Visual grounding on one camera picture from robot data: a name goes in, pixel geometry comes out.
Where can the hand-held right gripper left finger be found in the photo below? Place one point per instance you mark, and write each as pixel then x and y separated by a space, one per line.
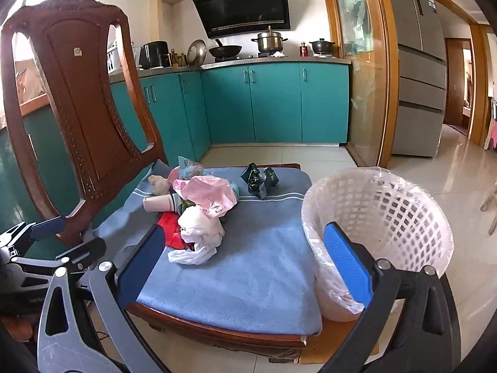
pixel 134 268

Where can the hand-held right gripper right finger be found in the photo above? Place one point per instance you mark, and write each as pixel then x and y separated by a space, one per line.
pixel 345 264

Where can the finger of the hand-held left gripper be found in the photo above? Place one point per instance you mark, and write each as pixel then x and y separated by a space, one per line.
pixel 83 250
pixel 48 226

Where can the red snack packet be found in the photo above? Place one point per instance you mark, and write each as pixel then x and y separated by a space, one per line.
pixel 171 225

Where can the white plastic wastebasket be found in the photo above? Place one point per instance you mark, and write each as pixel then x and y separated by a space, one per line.
pixel 388 217

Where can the white paper cup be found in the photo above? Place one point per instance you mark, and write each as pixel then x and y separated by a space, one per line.
pixel 157 203

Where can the clear plastic bin liner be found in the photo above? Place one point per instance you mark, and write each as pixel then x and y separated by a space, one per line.
pixel 330 291

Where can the white plastic bag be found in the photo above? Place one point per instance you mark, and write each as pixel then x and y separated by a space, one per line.
pixel 198 225

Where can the beige crumpled paper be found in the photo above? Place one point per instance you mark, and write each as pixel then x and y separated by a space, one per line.
pixel 159 183

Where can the pink printed plastic bag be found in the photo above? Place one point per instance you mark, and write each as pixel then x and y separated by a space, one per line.
pixel 209 196

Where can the blue striped seat cushion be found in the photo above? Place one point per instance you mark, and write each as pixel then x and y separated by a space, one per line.
pixel 240 264

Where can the black foil wrapper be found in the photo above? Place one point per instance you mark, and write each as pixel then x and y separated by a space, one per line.
pixel 270 182
pixel 251 178

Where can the clear plastic packet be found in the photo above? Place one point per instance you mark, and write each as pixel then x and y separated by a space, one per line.
pixel 190 167

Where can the carved wooden chair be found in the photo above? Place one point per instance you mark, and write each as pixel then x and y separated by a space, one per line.
pixel 77 105

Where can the white dish basket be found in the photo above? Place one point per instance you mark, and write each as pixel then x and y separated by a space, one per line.
pixel 115 60

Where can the teal kitchen base cabinets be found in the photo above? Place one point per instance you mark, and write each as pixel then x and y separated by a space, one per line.
pixel 271 101

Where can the wood framed glass door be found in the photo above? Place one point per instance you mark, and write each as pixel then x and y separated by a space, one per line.
pixel 357 85

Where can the grey refrigerator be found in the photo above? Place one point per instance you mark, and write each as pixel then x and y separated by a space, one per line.
pixel 419 85

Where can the pink hanging garment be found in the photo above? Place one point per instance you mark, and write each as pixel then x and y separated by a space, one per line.
pixel 493 136

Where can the black air fryer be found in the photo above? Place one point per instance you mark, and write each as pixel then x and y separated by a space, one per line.
pixel 153 54

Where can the brown wooden door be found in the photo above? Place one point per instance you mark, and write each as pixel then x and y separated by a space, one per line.
pixel 454 85

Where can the red jar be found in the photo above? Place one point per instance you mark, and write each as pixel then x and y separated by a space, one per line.
pixel 303 49

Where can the black casserole pot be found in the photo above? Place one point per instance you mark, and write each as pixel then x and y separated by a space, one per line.
pixel 322 46

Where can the gas stove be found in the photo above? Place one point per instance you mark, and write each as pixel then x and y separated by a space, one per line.
pixel 252 57

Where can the steel stockpot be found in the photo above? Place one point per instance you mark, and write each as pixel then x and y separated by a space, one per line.
pixel 270 42

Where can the black wok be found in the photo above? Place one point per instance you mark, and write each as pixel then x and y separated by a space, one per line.
pixel 225 50

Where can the black range hood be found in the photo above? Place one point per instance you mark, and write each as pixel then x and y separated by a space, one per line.
pixel 240 4

